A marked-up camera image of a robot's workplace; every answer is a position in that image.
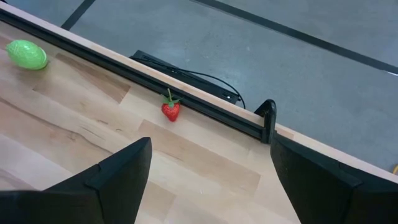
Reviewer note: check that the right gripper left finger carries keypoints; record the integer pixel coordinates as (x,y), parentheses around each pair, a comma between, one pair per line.
(109,193)

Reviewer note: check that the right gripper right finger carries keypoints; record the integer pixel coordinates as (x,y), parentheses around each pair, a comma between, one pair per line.
(326,196)

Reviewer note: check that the red toy strawberry long stem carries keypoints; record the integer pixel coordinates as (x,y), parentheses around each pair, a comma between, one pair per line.
(171,109)

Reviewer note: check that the green toy lime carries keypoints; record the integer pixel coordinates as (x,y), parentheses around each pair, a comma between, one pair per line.
(27,54)

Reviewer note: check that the black frame clamp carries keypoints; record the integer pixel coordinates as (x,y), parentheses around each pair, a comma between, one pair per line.
(268,119)

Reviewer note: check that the black aluminium table frame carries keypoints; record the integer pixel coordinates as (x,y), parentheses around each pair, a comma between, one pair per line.
(124,72)

